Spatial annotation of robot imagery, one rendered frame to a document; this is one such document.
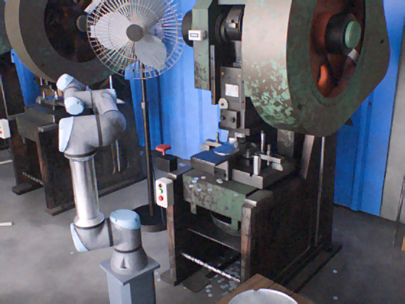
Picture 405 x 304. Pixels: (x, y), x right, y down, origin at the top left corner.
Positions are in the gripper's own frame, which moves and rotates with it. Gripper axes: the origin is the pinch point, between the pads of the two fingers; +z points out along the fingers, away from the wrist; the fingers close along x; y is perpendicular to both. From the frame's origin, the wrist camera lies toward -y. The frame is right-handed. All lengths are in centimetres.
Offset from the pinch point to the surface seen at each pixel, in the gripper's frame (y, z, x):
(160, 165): 16.5, 27.3, -10.9
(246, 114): 52, 27, 28
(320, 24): 84, 4, 65
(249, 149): 53, 41, 16
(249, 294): 93, 35, -40
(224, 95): 40, 20, 32
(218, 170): 46, 35, 0
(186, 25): 17, -2, 53
